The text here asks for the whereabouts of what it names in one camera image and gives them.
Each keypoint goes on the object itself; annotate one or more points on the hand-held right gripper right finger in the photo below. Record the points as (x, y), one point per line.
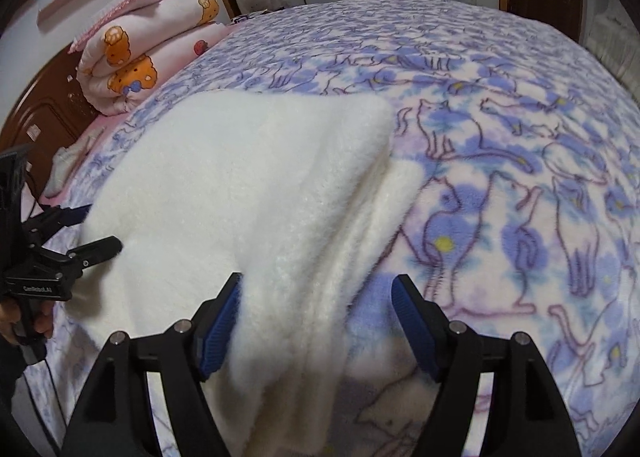
(415, 327)

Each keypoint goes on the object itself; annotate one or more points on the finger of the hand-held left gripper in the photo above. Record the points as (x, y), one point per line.
(62, 219)
(95, 252)

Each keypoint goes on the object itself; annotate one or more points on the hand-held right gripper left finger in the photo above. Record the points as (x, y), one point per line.
(220, 332)

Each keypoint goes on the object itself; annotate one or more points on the white fluffy cardigan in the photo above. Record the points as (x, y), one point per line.
(250, 187)

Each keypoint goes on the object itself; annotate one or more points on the person's left forearm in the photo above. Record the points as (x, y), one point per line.
(10, 377)

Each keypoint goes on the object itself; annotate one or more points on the person's left hand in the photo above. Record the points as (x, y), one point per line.
(7, 319)

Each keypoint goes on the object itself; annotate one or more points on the white sock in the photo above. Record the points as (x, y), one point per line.
(60, 169)

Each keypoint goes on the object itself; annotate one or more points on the brown wooden headboard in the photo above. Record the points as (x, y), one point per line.
(45, 107)

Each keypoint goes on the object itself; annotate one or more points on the pink bear-print quilt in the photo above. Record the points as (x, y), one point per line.
(150, 37)

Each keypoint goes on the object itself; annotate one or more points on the purple cat-print blanket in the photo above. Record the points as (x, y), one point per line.
(500, 137)

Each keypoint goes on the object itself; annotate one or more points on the white curtain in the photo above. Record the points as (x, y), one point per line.
(615, 47)

